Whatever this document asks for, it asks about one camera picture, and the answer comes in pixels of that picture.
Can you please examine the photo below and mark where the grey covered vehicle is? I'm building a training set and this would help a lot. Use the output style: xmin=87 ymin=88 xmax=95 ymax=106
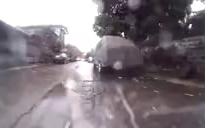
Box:
xmin=93 ymin=35 xmax=145 ymax=75

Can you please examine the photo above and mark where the car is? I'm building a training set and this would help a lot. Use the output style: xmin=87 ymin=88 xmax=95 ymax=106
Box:
xmin=53 ymin=52 xmax=70 ymax=65

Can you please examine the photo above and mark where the wet grey asphalt road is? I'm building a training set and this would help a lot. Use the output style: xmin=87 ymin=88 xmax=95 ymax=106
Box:
xmin=0 ymin=59 xmax=205 ymax=128

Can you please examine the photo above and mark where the large dark tree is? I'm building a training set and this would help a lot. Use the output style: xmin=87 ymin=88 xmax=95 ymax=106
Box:
xmin=91 ymin=0 xmax=205 ymax=48

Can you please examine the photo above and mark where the pale building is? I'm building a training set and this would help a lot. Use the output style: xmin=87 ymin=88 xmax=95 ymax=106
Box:
xmin=16 ymin=23 xmax=70 ymax=64

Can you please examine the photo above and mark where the pale kerb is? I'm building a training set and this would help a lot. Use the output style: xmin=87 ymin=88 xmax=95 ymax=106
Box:
xmin=3 ymin=63 xmax=41 ymax=72
xmin=146 ymin=73 xmax=205 ymax=90

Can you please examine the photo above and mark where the fence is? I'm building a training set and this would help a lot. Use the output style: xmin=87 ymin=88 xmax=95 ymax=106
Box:
xmin=141 ymin=34 xmax=205 ymax=80

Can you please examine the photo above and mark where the dark building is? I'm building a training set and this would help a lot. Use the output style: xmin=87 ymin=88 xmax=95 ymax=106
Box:
xmin=0 ymin=13 xmax=30 ymax=70

